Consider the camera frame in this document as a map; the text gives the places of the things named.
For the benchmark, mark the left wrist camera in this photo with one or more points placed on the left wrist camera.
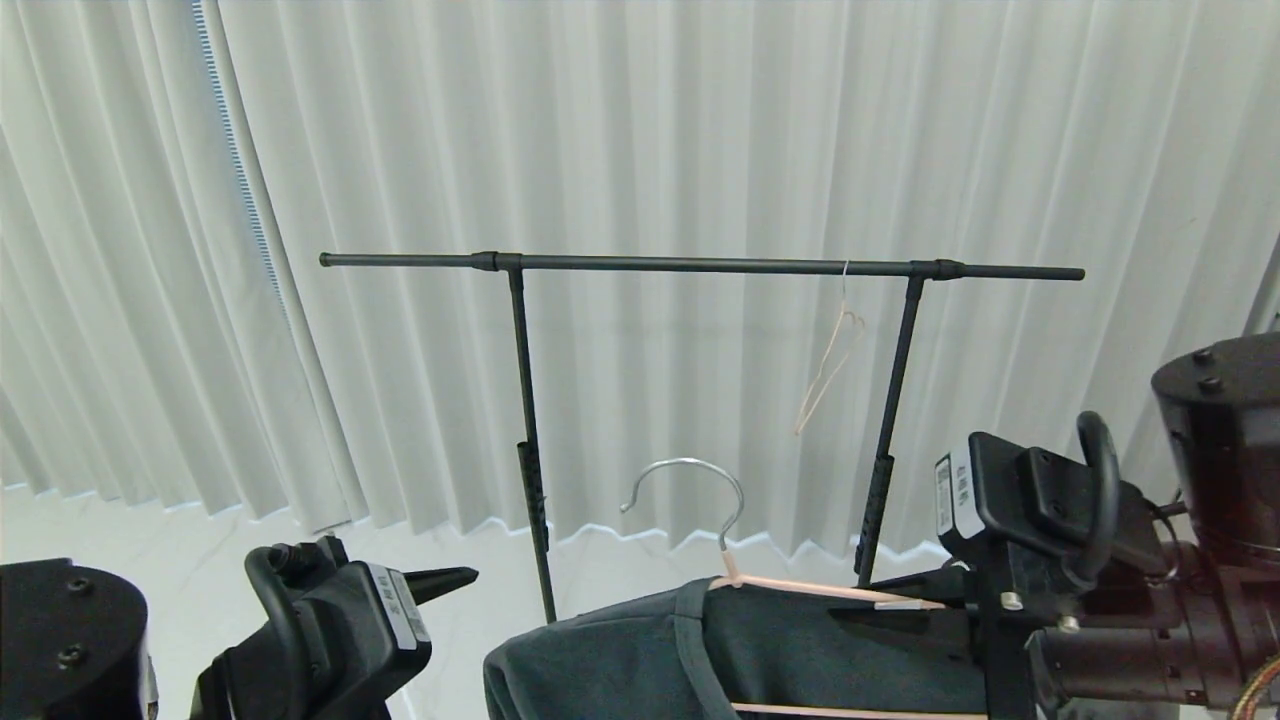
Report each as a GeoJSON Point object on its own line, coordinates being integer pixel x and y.
{"type": "Point", "coordinates": [330, 640]}

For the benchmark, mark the black clothes rack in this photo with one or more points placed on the black clothes rack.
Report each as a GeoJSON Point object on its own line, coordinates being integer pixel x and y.
{"type": "Point", "coordinates": [700, 265]}

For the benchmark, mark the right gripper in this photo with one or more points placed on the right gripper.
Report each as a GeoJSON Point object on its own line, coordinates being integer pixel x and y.
{"type": "Point", "coordinates": [1130, 660]}

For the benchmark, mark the dark grey t-shirt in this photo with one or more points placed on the dark grey t-shirt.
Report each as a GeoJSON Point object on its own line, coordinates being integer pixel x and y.
{"type": "Point", "coordinates": [800, 650]}

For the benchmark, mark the pink clothes hanger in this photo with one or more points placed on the pink clothes hanger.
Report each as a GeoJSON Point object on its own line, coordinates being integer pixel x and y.
{"type": "Point", "coordinates": [846, 290]}
{"type": "Point", "coordinates": [800, 588]}

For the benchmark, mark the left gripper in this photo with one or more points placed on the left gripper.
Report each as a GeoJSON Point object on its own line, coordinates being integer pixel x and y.
{"type": "Point", "coordinates": [400, 605]}

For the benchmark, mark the white curtain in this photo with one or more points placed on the white curtain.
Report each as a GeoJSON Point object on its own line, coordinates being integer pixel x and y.
{"type": "Point", "coordinates": [650, 120]}

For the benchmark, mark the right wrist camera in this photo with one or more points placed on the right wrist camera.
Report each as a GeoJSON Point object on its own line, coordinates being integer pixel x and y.
{"type": "Point", "coordinates": [1040, 500]}

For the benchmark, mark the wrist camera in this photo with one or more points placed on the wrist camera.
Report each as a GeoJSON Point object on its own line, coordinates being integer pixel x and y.
{"type": "Point", "coordinates": [1040, 500]}
{"type": "Point", "coordinates": [330, 640]}

